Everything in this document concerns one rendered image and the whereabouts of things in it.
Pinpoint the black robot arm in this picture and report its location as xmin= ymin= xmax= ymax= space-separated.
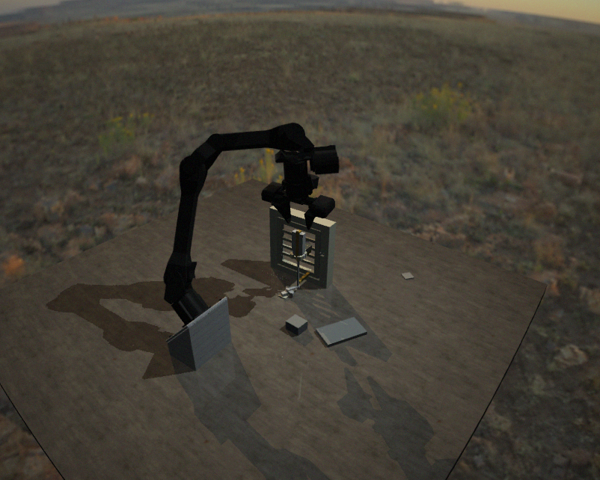
xmin=163 ymin=123 xmax=340 ymax=327

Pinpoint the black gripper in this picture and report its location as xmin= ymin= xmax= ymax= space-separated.
xmin=261 ymin=174 xmax=335 ymax=230

